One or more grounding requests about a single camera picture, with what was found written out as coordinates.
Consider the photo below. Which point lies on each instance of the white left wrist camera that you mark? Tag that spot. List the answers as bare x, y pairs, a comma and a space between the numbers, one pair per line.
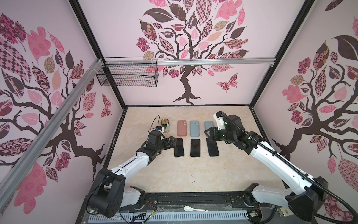
159, 128

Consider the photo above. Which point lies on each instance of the white slotted cable duct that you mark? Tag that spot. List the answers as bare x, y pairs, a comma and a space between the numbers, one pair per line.
167, 217

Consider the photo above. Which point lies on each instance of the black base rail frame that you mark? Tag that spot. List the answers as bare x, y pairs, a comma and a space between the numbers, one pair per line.
258, 213

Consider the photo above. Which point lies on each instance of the pink phone case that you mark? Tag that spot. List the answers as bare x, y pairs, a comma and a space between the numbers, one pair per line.
182, 128

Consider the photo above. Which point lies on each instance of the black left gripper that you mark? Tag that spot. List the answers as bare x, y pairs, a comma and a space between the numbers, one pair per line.
172, 143

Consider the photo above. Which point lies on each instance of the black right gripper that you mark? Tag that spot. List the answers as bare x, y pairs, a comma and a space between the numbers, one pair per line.
215, 134

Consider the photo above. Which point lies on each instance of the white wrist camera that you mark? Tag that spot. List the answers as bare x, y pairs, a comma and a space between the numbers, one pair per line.
159, 128
219, 118

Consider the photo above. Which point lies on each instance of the aluminium rail left wall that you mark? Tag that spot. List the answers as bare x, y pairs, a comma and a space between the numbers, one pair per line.
16, 175

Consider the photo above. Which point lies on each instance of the aluminium rail back wall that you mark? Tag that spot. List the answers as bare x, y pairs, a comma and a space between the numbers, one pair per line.
193, 61

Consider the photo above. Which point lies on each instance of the light blue case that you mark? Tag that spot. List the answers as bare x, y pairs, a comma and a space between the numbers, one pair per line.
208, 125
194, 128

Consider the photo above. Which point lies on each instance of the white plastic spoon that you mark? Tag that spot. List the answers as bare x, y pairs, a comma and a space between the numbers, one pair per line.
189, 209

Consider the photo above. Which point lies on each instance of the aluminium rail wall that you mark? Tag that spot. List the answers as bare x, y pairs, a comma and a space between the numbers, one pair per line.
193, 61
16, 175

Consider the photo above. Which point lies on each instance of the black wire basket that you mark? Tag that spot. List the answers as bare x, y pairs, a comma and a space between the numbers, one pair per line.
129, 71

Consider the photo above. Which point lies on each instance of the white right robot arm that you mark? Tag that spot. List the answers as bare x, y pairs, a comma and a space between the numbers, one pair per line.
301, 197

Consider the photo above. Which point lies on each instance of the black phone without case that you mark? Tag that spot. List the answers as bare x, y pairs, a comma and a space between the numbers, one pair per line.
179, 148

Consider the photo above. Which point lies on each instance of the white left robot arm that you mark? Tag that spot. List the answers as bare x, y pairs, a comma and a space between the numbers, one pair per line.
109, 193

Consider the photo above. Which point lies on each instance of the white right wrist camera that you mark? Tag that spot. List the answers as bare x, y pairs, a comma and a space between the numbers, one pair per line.
219, 118

